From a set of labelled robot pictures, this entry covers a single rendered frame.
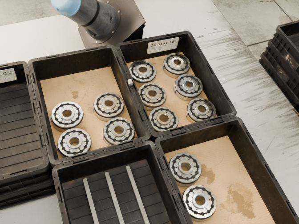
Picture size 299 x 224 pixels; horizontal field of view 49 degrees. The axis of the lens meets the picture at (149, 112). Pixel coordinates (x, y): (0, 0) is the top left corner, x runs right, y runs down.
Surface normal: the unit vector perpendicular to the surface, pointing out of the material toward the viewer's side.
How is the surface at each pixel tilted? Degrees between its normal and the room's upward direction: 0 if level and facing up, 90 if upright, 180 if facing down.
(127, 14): 43
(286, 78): 90
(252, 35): 0
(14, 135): 0
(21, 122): 0
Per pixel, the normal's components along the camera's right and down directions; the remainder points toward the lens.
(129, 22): -0.55, -0.22
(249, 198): 0.11, -0.54
